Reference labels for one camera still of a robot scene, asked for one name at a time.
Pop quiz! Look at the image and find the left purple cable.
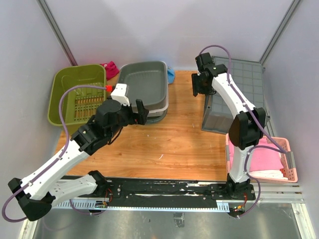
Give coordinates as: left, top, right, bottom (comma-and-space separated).
1, 84, 108, 223

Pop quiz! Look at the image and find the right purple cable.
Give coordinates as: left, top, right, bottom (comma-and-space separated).
198, 44, 288, 220

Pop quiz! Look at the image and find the white perforated plastic basket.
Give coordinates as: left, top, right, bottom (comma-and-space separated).
117, 60, 170, 118

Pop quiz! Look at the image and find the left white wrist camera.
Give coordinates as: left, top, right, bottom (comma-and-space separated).
111, 83, 130, 106

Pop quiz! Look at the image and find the translucent teal plastic tub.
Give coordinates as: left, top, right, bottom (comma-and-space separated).
146, 110, 167, 124

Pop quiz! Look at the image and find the pink plastic basket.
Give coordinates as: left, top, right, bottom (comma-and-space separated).
225, 133, 299, 184

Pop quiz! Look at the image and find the purple cable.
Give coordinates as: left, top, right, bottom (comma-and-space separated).
198, 44, 288, 220
1, 84, 108, 223

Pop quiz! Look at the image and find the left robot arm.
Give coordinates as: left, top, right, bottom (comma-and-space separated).
8, 100, 149, 221

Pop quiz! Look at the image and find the olive green plastic basket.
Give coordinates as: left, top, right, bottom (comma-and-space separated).
47, 64, 107, 135

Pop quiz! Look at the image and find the large grey storage crate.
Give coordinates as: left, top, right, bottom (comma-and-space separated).
200, 56, 271, 136

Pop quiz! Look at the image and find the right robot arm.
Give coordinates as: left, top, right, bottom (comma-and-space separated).
191, 53, 266, 200

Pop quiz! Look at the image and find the pink towel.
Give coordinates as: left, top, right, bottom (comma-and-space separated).
227, 137, 283, 172

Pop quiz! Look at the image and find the blue snack packet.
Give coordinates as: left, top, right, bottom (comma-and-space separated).
167, 66, 175, 84

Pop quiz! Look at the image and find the dark grey plastic tub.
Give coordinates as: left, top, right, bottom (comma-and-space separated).
117, 60, 168, 112

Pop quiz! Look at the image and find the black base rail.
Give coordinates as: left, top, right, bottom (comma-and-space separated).
58, 178, 256, 214

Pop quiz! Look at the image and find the magenta cloth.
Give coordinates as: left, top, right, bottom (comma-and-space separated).
101, 61, 120, 81

